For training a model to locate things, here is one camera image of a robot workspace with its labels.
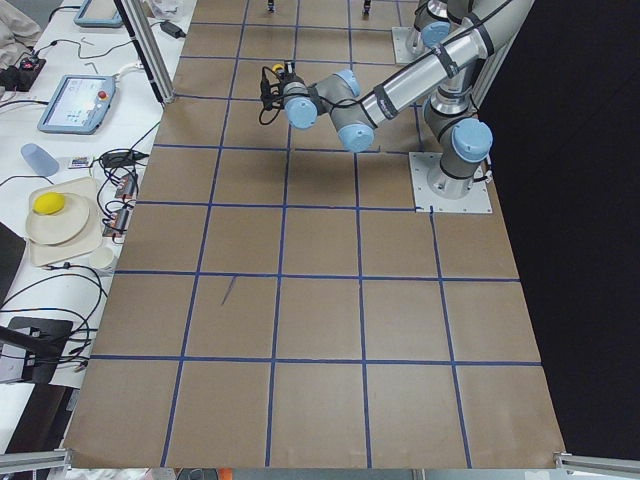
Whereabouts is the teach pendant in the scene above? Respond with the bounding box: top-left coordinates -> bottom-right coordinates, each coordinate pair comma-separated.
37,75 -> 116,135
74,0 -> 123,28

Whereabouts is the yellow lemon toy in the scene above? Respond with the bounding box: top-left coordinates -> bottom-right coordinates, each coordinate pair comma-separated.
32,192 -> 66,215

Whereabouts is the near teach pendant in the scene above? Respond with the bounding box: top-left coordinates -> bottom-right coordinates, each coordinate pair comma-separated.
37,75 -> 116,135

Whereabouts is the far teach pendant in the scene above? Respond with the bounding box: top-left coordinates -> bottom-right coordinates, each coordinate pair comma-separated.
74,0 -> 123,28

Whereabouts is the cream tray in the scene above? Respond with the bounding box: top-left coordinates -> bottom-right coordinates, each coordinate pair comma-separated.
25,177 -> 102,267

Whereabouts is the white paper cup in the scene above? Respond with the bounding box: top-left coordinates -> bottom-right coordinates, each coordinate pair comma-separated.
88,247 -> 118,275

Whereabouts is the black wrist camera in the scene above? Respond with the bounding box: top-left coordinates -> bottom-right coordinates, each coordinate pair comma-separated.
258,66 -> 284,126

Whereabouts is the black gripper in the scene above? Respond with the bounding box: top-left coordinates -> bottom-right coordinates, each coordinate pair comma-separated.
281,75 -> 308,98

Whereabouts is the aluminium frame post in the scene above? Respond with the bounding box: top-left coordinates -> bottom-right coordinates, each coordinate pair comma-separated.
114,0 -> 175,105

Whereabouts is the cream round plate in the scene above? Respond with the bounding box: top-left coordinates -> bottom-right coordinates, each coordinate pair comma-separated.
25,193 -> 90,245

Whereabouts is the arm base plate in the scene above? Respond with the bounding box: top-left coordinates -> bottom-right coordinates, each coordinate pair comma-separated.
409,152 -> 493,214
391,27 -> 425,65

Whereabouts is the black power adapter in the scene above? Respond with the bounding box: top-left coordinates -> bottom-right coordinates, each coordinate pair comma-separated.
160,20 -> 186,39

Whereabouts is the blue plastic cup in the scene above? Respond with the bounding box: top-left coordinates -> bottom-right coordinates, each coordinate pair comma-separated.
20,143 -> 59,177

